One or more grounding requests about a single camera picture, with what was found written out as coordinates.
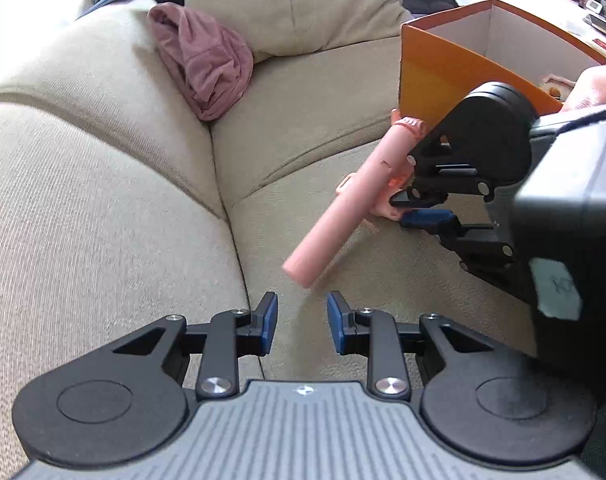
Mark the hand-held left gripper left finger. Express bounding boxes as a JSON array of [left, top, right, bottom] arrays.
[[110, 291, 279, 400]]

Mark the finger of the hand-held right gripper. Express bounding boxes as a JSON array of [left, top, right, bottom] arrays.
[[400, 210, 516, 270], [389, 130, 494, 211]]

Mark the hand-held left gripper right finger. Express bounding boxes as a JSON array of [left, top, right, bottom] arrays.
[[327, 291, 501, 401]]

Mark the pink plastic doll leg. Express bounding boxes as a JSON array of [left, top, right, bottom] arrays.
[[282, 109, 431, 290]]

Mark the orange cardboard box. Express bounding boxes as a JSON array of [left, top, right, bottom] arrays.
[[399, 0, 606, 126]]

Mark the person's right hand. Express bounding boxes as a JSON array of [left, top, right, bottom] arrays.
[[562, 64, 606, 112]]

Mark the beige fabric sofa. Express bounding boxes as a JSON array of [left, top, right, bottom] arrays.
[[0, 0, 606, 480]]

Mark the beige sofa cushion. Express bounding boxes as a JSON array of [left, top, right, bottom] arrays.
[[184, 0, 414, 65]]

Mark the crumpled pink cloth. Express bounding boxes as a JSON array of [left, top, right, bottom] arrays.
[[148, 2, 255, 122]]

